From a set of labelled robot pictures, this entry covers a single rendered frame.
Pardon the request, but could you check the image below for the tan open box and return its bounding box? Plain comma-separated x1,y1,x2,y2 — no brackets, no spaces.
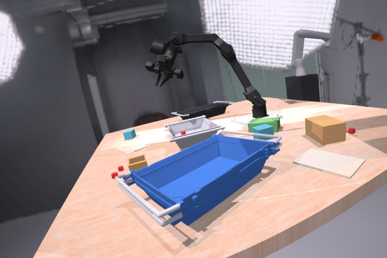
128,154,148,171

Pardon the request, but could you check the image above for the green rectangular block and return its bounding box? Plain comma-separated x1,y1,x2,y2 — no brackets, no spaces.
248,117,281,133

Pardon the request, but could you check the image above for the light blue block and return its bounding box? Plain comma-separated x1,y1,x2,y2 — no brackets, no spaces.
123,129,136,140
252,124,274,140

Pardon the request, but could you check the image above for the tan rectangular box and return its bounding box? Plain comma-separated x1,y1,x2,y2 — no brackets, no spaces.
305,115,346,145

